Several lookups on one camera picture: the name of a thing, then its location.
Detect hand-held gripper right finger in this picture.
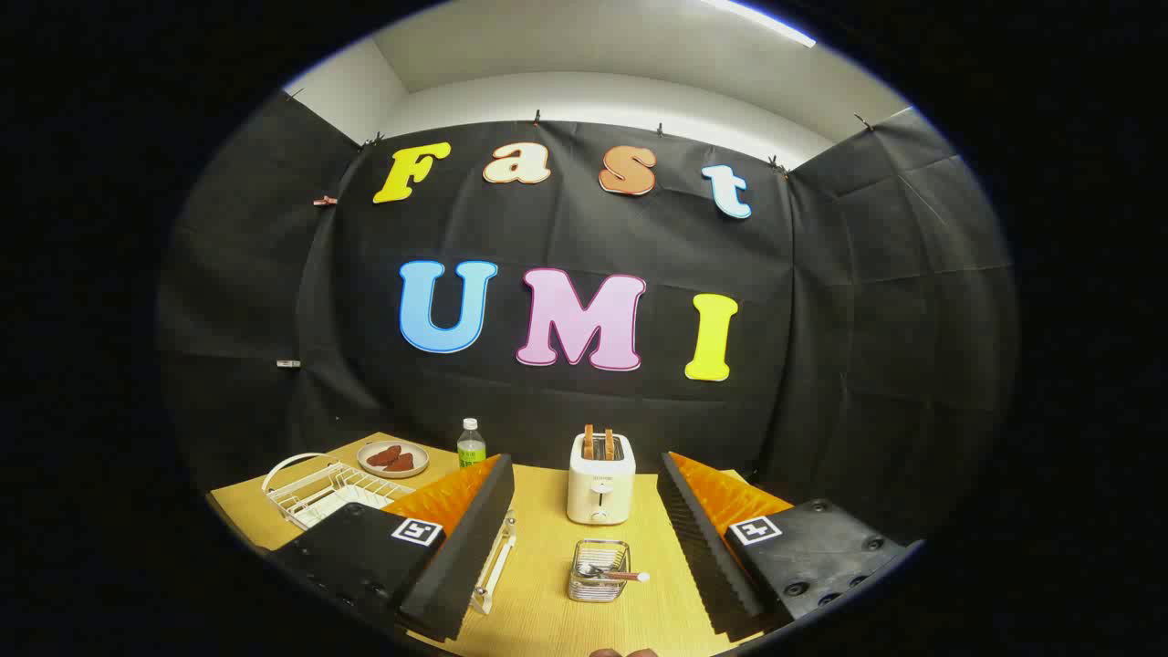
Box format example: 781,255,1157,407
657,451,913,642

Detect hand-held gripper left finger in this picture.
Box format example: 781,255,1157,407
265,454,516,644

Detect metal spoon with striped handle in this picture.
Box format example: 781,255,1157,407
578,561,651,585

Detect metal wire basket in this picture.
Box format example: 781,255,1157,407
568,539,631,604

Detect white wire dish rack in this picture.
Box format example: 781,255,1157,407
262,453,516,614

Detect small beige plate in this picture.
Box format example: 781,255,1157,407
357,441,430,479

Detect white toaster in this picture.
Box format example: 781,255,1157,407
567,433,637,527

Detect black backdrop cloth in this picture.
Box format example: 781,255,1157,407
155,91,1018,548

